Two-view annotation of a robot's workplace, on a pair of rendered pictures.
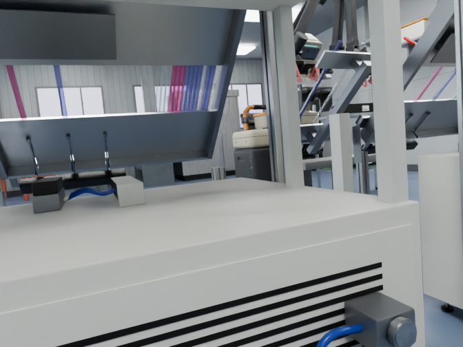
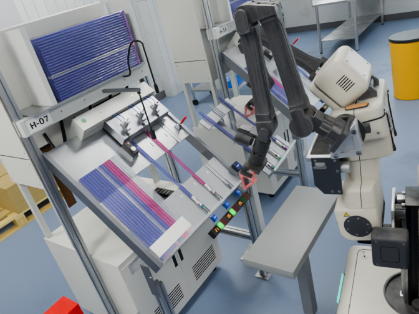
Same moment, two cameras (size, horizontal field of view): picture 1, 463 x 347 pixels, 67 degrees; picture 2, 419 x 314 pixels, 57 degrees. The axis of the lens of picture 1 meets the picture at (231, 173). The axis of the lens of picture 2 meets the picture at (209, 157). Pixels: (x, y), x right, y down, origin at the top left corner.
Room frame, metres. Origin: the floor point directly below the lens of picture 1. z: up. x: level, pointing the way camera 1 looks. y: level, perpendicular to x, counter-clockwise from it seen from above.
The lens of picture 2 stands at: (3.19, -1.55, 1.75)
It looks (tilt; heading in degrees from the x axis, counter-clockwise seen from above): 26 degrees down; 153
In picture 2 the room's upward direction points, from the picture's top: 15 degrees counter-clockwise
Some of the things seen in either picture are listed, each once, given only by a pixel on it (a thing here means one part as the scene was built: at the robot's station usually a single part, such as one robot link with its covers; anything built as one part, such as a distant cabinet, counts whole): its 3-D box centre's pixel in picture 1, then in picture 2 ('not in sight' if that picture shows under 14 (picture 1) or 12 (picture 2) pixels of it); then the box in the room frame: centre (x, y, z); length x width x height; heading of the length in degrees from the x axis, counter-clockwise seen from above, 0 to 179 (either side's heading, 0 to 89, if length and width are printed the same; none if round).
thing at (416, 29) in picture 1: (419, 32); not in sight; (5.39, -2.98, 2.15); 0.43 x 0.36 x 0.24; 22
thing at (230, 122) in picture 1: (203, 135); not in sight; (8.72, 0.60, 1.00); 1.56 x 1.20 x 2.01; 112
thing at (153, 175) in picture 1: (152, 166); not in sight; (8.14, 1.80, 0.38); 1.40 x 0.72 x 0.75; 22
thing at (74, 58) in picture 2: not in sight; (86, 53); (1.30, -1.07, 1.52); 0.51 x 0.13 x 0.27; 111
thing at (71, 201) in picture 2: not in sight; (59, 176); (1.30, -1.41, 1.02); 0.06 x 0.01 x 0.35; 111
